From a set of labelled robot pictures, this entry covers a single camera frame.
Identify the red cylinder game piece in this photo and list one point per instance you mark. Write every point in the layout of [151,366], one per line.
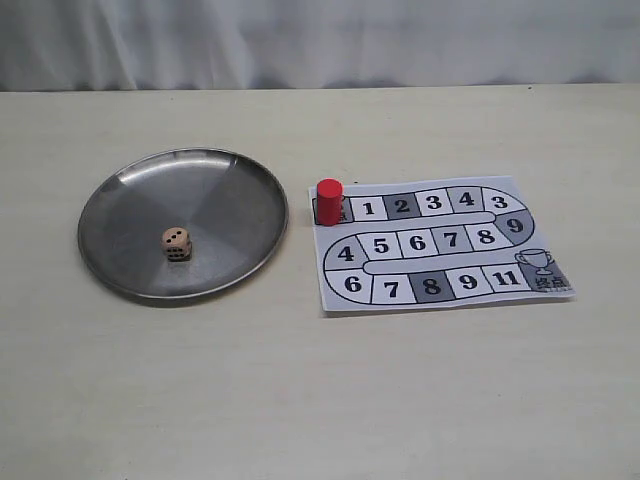
[329,193]

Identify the wooden die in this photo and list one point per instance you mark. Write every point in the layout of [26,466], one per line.
[176,244]

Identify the paper game board sheet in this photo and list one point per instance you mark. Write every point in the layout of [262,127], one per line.
[433,245]

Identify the round steel plate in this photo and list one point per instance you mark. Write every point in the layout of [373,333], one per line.
[235,210]

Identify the white backdrop curtain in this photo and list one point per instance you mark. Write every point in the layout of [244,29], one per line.
[149,45]

